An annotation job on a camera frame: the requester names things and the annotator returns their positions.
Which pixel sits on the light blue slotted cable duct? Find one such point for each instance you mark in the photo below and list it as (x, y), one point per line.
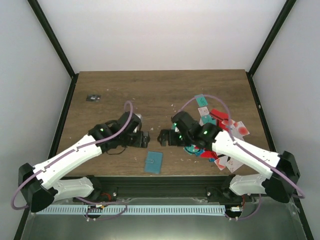
(142, 210)

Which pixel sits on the white card with red pattern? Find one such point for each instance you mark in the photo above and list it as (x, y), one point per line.
(203, 111)

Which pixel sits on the teal card top right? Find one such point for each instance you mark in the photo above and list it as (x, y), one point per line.
(201, 100)

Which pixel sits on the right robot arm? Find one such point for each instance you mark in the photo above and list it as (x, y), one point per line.
(277, 173)

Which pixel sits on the black aluminium frame rail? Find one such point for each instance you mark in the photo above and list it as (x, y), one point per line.
(213, 188)

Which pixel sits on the blue leather card holder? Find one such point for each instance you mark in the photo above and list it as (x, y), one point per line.
(153, 162)

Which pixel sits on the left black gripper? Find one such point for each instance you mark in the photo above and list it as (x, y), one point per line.
(142, 142)

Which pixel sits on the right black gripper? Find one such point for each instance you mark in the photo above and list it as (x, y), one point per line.
(164, 134)

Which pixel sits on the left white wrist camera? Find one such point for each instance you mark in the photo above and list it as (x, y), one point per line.
(137, 119)

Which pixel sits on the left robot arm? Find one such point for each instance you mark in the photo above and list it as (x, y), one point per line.
(43, 184)

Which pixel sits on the small black card far left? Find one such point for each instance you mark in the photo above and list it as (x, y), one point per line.
(93, 98)

